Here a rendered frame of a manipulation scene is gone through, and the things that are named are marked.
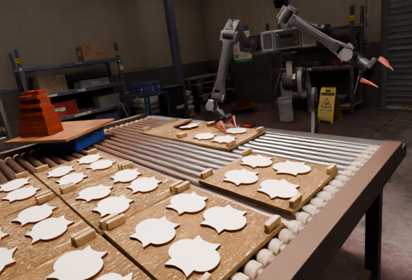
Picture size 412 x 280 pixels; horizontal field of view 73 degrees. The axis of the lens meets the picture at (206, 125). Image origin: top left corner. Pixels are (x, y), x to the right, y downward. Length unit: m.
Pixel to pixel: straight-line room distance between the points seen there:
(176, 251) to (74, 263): 0.26
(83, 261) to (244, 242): 0.41
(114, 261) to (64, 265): 0.12
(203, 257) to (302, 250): 0.23
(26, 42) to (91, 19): 1.41
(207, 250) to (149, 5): 7.18
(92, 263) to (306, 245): 0.53
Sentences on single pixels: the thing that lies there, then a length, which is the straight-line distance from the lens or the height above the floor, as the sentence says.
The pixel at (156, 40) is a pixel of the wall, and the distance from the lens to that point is 7.55.
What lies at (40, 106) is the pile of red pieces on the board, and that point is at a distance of 2.03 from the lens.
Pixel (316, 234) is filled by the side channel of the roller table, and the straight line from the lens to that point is 0.79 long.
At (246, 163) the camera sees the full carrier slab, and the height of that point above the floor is 0.95.
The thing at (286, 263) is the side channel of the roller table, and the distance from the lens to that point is 0.70.
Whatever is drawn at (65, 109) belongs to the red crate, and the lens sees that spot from 5.88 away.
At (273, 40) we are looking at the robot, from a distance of 2.24.
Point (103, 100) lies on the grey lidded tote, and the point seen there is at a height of 0.79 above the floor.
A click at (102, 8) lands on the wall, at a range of 7.06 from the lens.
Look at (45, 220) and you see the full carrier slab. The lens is 1.12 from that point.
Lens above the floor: 1.41
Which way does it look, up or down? 14 degrees down
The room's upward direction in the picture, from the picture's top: 8 degrees counter-clockwise
